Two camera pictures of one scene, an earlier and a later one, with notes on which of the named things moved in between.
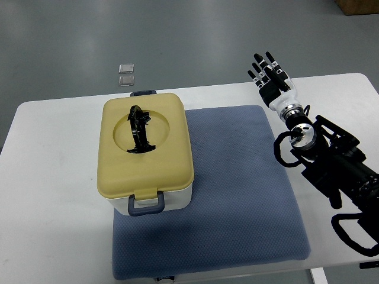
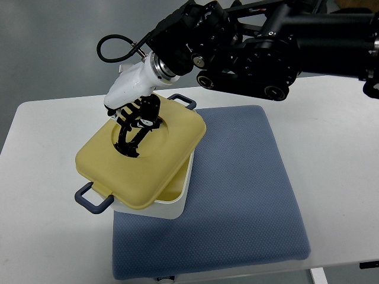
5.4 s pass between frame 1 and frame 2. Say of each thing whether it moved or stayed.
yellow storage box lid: moved
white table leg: stayed
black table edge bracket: stayed
